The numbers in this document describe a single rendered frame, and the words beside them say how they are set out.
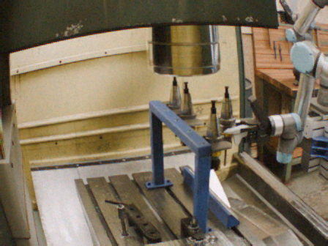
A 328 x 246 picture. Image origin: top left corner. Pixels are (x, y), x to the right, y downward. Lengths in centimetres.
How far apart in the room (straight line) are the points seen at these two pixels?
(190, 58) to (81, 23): 26
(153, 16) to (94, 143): 132
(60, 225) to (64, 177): 30
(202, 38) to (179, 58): 7
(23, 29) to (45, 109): 124
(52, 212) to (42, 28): 126
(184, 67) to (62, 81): 112
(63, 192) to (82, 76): 53
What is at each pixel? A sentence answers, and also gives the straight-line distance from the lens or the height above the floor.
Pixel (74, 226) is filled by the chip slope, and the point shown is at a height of 70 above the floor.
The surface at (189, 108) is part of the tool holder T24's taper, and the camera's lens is 154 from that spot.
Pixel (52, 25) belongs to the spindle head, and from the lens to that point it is 82.
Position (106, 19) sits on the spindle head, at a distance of 83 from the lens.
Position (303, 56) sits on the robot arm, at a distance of 150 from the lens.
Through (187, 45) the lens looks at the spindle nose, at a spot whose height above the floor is 155.
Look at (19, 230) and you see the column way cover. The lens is 84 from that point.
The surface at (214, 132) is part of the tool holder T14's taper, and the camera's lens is 134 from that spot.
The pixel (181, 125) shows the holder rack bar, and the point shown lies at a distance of 144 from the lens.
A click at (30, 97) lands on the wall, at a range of 201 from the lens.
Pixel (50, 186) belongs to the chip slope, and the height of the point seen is 81.
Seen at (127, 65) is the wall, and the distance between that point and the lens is 204.
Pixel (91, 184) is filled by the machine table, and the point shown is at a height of 90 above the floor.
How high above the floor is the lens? 170
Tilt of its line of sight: 19 degrees down
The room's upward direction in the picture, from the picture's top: 2 degrees counter-clockwise
